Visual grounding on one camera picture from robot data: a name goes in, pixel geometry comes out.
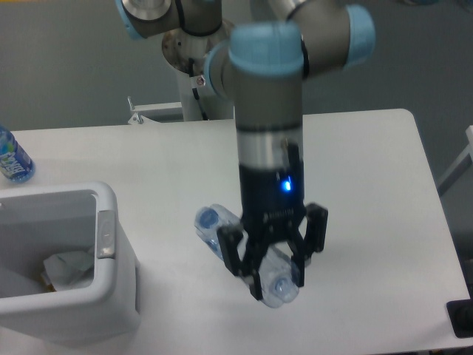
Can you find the white pedestal foot bracket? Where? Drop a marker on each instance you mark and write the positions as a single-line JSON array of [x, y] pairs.
[[160, 113]]

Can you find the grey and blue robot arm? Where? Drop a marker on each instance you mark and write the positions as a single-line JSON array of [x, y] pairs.
[[260, 68]]

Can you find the clear plastic bottle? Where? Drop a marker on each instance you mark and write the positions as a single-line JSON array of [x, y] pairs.
[[278, 274]]

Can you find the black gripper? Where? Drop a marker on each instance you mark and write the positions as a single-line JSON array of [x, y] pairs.
[[273, 202]]

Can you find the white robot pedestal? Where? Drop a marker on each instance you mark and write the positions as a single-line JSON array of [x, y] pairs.
[[188, 74]]

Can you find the black table corner clamp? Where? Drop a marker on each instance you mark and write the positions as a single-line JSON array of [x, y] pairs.
[[460, 314]]

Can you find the white frame at right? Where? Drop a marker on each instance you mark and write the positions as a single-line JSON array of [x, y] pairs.
[[457, 168]]

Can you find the white trash can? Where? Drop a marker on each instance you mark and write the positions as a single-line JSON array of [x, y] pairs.
[[40, 221]]

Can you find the blue labelled water bottle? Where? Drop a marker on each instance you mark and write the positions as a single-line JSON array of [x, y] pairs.
[[16, 164]]

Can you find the white plastic wrapper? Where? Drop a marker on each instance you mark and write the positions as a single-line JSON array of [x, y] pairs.
[[69, 270]]

